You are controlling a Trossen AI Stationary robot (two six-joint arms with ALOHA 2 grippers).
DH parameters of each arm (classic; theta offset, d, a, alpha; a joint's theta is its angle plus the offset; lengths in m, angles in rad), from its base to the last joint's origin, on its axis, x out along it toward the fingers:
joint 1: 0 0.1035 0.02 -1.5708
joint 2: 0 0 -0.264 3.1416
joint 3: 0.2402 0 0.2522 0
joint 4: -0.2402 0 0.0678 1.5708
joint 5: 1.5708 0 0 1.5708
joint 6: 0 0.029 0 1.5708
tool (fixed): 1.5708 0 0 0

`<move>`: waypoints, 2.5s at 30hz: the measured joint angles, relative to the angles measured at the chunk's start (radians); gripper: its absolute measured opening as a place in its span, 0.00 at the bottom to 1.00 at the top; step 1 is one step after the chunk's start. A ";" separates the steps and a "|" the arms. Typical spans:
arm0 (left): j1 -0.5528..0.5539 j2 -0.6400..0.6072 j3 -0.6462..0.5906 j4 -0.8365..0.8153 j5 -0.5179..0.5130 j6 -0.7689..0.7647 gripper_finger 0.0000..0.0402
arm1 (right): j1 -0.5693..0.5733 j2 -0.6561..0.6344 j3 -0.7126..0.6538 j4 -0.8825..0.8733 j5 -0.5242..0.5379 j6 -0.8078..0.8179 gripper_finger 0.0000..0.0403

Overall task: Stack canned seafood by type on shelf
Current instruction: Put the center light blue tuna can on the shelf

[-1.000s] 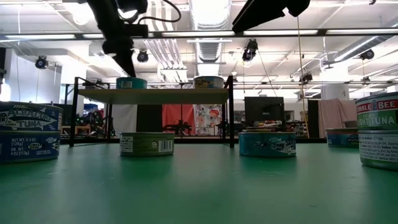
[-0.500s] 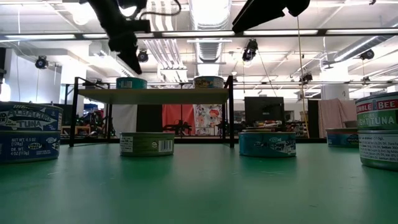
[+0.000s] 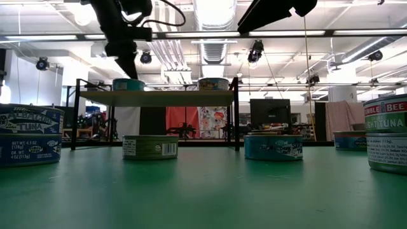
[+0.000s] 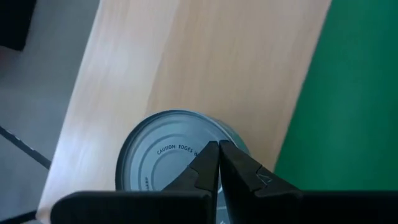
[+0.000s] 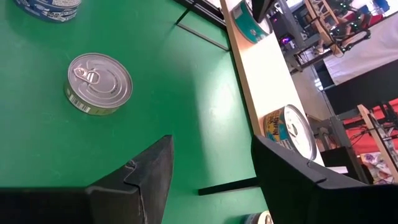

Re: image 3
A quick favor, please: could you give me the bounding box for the pink hanging cloth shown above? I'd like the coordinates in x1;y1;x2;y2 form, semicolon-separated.
324;100;366;142

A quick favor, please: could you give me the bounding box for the blue albacore solid white can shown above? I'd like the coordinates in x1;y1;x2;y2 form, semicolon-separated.
0;103;65;135

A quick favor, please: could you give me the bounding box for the white panel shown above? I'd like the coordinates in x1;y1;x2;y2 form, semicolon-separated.
113;106;141;139

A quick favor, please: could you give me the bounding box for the orange red cloth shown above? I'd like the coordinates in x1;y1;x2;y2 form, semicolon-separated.
165;106;200;139

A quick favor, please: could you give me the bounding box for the gold lid teal label can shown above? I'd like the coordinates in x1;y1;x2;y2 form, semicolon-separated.
333;130;367;151

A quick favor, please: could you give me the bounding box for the Bumble Bee light tuna can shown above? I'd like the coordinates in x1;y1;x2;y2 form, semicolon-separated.
362;94;407;134

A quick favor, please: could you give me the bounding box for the green table mat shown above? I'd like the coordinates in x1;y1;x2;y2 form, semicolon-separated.
0;144;407;229

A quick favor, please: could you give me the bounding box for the teal white label tuna can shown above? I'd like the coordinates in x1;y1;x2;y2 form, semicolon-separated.
112;78;146;92

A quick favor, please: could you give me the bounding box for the black monitor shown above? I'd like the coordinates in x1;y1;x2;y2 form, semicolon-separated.
249;98;292;128

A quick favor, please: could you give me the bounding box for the wooden shelf with black legs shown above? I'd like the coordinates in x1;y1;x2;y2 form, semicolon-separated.
70;76;241;152

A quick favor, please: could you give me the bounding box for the green barcode label can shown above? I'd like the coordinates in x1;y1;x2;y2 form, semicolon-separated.
121;135;179;161

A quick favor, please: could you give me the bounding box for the black metal table frame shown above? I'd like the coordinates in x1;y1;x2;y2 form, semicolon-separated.
62;139;335;148

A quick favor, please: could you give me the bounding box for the blue barcode tuna can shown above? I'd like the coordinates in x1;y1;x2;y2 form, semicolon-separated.
0;132;63;169

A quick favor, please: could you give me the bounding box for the green nutrition label can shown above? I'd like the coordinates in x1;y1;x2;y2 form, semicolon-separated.
364;132;407;176

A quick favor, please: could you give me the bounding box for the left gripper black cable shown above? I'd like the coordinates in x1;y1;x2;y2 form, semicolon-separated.
141;0;187;28

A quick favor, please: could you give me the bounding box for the teal chunk light tuna can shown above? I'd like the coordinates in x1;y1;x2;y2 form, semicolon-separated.
244;134;304;162

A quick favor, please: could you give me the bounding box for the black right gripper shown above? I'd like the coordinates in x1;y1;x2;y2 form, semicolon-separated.
237;0;319;35

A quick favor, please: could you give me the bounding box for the white round pillar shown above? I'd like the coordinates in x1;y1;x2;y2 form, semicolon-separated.
327;68;359;103

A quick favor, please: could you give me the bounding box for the light blue cartoon label can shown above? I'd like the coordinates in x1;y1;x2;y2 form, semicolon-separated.
197;77;230;92

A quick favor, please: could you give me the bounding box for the yellow hanging rope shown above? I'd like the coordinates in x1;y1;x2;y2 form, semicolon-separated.
301;15;317;142

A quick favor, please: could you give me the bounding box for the black panel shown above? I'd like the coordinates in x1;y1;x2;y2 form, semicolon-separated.
139;106;167;137

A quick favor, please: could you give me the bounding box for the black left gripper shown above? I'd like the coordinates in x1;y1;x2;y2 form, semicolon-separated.
104;26;153;80

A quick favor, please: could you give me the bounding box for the wide silver ventilation duct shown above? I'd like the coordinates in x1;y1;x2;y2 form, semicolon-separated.
193;0;238;78

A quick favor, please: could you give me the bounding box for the slim silver ventilation duct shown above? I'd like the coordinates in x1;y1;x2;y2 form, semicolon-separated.
341;34;407;64

